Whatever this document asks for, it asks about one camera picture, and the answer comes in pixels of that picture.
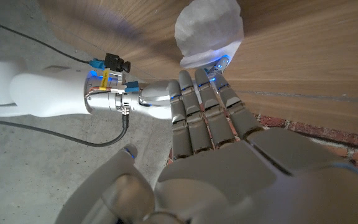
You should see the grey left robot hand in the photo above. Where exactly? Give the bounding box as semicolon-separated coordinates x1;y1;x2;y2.
54;68;358;224

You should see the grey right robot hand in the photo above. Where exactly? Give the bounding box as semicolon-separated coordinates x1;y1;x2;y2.
137;54;231;121

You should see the white paper coffee filter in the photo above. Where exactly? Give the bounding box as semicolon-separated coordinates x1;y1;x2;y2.
175;0;245;70

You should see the red brick printed backdrop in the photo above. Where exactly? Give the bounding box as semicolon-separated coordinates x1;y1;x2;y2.
166;110;358;179

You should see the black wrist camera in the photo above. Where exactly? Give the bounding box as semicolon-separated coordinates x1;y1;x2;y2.
104;52;132;73

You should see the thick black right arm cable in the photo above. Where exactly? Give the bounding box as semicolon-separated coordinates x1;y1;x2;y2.
0;113;131;147

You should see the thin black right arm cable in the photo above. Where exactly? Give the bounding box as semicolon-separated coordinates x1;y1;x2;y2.
0;17;90;65

